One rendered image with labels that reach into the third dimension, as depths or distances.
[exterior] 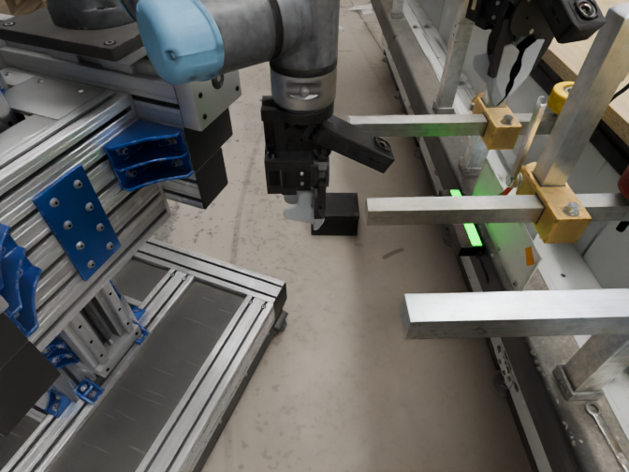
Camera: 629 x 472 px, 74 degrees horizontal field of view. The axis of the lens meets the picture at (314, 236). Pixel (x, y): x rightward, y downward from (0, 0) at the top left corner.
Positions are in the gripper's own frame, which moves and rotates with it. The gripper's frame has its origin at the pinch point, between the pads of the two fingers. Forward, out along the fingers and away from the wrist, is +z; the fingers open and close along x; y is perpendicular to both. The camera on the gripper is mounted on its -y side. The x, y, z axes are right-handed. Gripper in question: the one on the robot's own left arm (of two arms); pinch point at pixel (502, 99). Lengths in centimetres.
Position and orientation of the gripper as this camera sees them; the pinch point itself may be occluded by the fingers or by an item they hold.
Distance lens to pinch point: 64.4
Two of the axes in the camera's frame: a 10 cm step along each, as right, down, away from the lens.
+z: 0.0, 7.0, 7.1
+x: -9.3, 2.6, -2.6
